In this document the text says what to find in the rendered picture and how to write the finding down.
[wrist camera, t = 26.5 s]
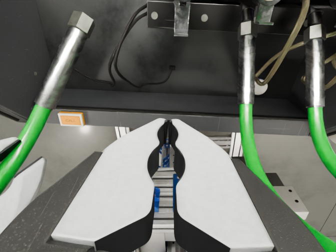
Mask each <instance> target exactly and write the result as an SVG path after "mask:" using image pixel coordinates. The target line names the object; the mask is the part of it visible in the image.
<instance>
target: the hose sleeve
mask: <svg viewBox="0 0 336 252"><path fill-rule="evenodd" d="M86 40H87V36H86V34H85V33H84V32H83V31H81V30H80V29H78V28H76V27H73V26H71V27H68V29H67V31H66V33H65V36H64V37H63V38H62V42H61V44H60V45H59V48H58V51H57V53H56V55H55V57H54V59H53V61H52V63H51V66H50V68H49V70H48V72H47V74H46V76H45V78H44V81H42V83H41V84H42V85H41V87H40V89H39V90H38V93H37V96H36V98H35V100H34V102H35V104H36V105H38V106H41V107H43V108H46V109H49V110H53V109H54V110H55V109H56V106H57V104H58V102H59V100H60V99H61V95H62V93H63V92H64V89H65V87H66V84H67V82H68V80H69V78H70V75H71V73H72V71H73V69H74V67H75V64H76V62H77V60H78V58H79V57H80V53H81V51H82V50H83V48H84V45H85V42H86Z"/></svg>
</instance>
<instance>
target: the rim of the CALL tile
mask: <svg viewBox="0 0 336 252"><path fill-rule="evenodd" d="M60 116H79V117H80V122H81V125H71V124H62V121H61V117H60ZM58 117H59V121H60V125H61V126H74V127H83V126H84V122H83V117H82V114H77V113H58Z"/></svg>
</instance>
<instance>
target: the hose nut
mask: <svg viewBox="0 0 336 252"><path fill-rule="evenodd" d="M67 25H68V27H75V28H78V29H80V30H81V31H83V32H84V33H85V34H86V37H87V39H89V38H90V36H91V34H92V32H93V29H94V27H95V23H94V20H93V19H92V18H90V17H89V16H88V15H86V14H85V13H84V12H82V11H76V10H74V11H73V13H72V15H71V17H70V19H69V21H68V23H67Z"/></svg>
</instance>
